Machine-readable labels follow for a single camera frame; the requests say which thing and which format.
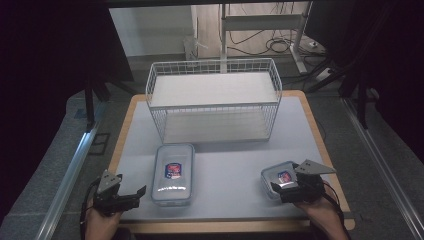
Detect aluminium floor rail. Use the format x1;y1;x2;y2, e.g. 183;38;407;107
342;97;424;240
34;129;102;240

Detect person's right hand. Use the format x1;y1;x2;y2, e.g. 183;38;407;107
294;194;338;232

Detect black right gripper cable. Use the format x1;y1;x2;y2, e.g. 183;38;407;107
320;180;352;240

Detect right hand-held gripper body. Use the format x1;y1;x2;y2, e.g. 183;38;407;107
279;158;337;204

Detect white wire shelf rack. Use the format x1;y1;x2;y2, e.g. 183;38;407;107
144;57;284;145

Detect grey table mat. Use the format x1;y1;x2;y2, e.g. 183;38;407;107
115;95;345;222

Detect large clear plastic food container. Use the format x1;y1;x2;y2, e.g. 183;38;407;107
150;142;196;207

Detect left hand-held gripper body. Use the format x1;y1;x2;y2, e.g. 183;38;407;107
92;169;142;215

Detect person's left hand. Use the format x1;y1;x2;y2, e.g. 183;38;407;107
84;207;124;240

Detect wooden table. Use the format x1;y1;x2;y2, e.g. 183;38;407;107
107;89;356;235

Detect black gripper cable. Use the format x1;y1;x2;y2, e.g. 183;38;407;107
320;180;352;240
79;177;102;240

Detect white power strip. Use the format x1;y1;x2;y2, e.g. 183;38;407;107
314;67;335;83

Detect black tripod stand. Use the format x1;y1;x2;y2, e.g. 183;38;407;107
305;59;372;130
82;75;135;133

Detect white metal desk frame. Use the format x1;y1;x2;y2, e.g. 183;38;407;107
219;1;310;75

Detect black floor cables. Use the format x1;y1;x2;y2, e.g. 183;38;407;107
228;28;332;58

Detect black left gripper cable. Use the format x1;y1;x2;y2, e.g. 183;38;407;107
79;177;102;240

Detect small clear plastic food container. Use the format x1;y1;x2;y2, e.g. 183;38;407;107
260;160;300;201

